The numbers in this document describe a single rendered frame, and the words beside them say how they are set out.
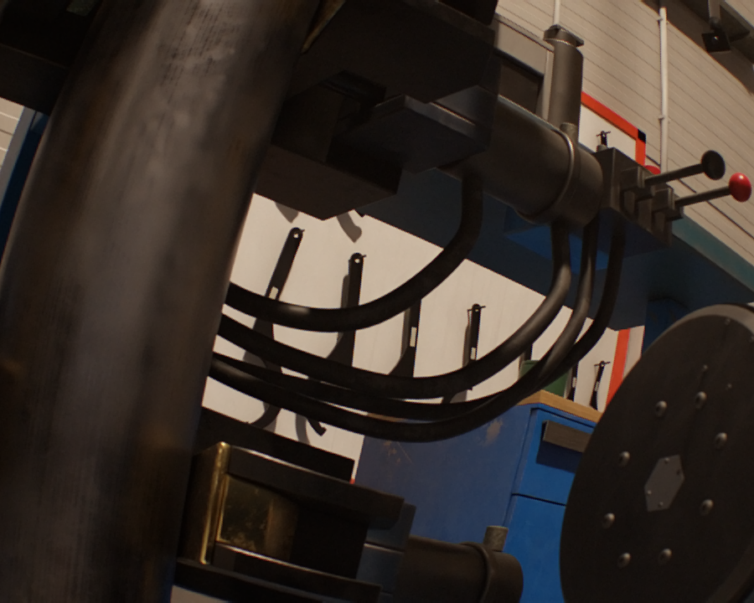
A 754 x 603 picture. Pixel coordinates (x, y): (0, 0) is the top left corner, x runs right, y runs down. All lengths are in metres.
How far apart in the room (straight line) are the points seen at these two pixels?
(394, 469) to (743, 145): 2.94
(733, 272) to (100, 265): 1.09
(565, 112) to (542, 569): 1.01
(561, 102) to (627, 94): 2.87
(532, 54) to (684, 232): 0.34
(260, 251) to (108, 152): 2.39
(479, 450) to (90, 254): 1.54
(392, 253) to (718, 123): 1.98
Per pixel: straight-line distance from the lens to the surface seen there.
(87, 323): 0.82
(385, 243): 3.43
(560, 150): 1.29
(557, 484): 2.22
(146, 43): 0.90
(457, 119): 1.18
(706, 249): 1.64
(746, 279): 1.73
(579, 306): 1.31
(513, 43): 1.46
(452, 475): 2.33
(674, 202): 1.37
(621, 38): 4.48
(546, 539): 2.21
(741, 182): 1.28
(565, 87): 1.53
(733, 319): 0.54
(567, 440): 2.21
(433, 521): 2.33
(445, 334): 3.50
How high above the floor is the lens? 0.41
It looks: 16 degrees up
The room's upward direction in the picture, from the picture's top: 13 degrees clockwise
